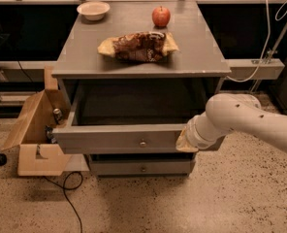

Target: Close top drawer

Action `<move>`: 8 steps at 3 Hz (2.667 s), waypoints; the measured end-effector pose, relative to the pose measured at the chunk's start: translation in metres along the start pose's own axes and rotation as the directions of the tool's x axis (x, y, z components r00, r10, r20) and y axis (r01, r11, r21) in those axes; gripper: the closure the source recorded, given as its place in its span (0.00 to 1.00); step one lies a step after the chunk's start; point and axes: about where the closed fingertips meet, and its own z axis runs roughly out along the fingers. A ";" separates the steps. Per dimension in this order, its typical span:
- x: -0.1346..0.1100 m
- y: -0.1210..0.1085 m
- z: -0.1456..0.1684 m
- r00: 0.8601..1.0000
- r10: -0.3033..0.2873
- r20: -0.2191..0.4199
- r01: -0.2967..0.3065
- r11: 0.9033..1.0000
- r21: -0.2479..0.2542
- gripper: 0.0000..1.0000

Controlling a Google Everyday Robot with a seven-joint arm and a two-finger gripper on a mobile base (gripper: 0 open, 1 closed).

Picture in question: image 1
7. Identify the grey top drawer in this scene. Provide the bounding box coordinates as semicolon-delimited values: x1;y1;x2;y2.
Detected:
52;83;226;155

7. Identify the grey drawer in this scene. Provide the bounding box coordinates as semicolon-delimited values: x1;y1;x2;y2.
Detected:
52;83;226;155
89;156;195;177

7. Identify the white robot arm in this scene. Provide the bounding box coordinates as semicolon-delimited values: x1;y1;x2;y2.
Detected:
175;93;287;153

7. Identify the grey bottom drawer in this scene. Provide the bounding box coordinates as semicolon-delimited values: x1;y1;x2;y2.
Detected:
89;156;195;177

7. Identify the grey drawer cabinet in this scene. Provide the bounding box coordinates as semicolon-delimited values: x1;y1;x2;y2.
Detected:
52;1;230;177

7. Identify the brown chip bag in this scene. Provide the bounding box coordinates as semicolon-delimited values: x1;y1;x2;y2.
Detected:
97;32;178;62

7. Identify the metal can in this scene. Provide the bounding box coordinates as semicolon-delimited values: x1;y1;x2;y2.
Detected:
52;108;63;124

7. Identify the red apple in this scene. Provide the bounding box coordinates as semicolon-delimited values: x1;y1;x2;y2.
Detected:
152;6;171;27

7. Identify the blue snack bag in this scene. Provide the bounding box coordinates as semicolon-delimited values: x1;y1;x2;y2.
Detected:
45;125;57;144

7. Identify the cardboard box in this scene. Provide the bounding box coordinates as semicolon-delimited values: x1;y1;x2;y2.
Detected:
3;66;71;176

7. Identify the white bowl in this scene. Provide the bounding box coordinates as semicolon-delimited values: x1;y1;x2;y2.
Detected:
77;1;111;21

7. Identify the black floor cable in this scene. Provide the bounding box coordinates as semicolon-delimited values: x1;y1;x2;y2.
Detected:
42;171;84;233

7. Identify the white hanging cable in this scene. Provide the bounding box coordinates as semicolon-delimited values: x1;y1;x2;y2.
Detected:
226;0;287;83

